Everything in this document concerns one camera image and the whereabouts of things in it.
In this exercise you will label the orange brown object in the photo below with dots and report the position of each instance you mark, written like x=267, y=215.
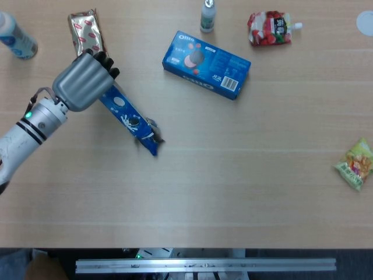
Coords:
x=43, y=269

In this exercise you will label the blue Oreo cookie sleeve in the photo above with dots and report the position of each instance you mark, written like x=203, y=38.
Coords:
x=153, y=149

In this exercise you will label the white round table grommet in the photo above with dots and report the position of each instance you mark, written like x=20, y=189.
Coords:
x=365, y=23

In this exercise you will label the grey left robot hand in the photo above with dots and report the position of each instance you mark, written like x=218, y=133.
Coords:
x=81, y=81

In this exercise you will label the aluminium profile rail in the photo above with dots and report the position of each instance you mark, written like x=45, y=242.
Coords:
x=204, y=265

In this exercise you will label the gold foil snack pack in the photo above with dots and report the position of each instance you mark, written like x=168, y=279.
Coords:
x=86, y=32

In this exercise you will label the large white blue bottle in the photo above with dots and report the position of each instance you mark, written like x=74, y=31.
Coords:
x=17, y=38

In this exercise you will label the slim blue Oreo carton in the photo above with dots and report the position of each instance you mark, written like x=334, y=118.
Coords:
x=116, y=103

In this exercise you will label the red strawberry spout pouch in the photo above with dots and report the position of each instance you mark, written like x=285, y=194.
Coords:
x=268, y=29

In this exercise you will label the wide blue Oreo box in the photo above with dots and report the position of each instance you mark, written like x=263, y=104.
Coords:
x=204, y=67

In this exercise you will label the green snack bag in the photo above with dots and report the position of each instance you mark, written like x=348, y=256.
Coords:
x=355, y=166

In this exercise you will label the white robot chassis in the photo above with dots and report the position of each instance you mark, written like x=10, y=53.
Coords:
x=154, y=252

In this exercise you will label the small white green-label bottle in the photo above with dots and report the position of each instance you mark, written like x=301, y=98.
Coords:
x=208, y=19

